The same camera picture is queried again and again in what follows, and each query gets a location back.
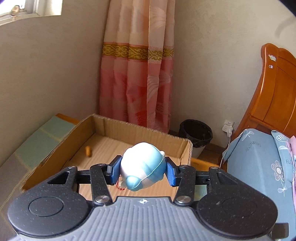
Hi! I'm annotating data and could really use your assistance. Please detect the white and blue plush toy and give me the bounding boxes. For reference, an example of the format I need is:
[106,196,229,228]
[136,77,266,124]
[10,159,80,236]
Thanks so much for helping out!
[118,142,167,191]

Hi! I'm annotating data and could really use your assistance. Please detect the small orange object in box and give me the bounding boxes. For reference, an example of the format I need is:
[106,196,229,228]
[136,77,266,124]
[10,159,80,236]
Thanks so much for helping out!
[85,146,92,158]

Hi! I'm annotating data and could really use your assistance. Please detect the open cardboard box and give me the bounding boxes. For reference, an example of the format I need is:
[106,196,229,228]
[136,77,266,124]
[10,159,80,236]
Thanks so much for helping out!
[21,114,193,191]

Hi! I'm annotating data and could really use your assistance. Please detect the black waste bin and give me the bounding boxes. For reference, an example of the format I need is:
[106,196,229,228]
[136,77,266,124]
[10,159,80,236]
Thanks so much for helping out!
[179,119,213,158]

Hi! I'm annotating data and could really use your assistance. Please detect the blue floral bed sheet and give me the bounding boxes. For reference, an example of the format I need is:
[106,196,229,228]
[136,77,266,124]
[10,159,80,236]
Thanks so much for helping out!
[223,128,295,240]

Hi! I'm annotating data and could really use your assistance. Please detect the grey and teal checked mat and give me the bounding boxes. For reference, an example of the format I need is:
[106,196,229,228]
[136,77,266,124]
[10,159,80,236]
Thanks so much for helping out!
[0,115,78,232]

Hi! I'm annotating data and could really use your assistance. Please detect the wooden bed headboard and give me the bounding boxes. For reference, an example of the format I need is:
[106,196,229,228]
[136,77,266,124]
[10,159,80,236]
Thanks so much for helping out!
[231,43,296,140]

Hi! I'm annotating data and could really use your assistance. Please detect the pink floral quilt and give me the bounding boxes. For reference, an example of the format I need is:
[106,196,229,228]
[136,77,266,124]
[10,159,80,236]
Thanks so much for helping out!
[287,136,296,206]

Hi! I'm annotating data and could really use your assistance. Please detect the pink patterned curtain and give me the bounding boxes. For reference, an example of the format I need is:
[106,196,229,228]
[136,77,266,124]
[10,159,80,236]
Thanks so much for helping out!
[99,0,176,133]

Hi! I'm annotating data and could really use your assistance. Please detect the white charging cable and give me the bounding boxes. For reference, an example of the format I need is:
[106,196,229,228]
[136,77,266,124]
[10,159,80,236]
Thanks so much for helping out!
[219,134,232,169]

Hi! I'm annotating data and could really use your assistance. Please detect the white wall charger plug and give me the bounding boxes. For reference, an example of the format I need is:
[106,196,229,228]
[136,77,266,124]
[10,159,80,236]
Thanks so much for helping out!
[222,120,234,138]

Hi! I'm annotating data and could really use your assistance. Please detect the window frame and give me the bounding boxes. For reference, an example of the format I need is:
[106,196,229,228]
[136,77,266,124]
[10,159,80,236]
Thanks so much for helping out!
[0,0,63,25]

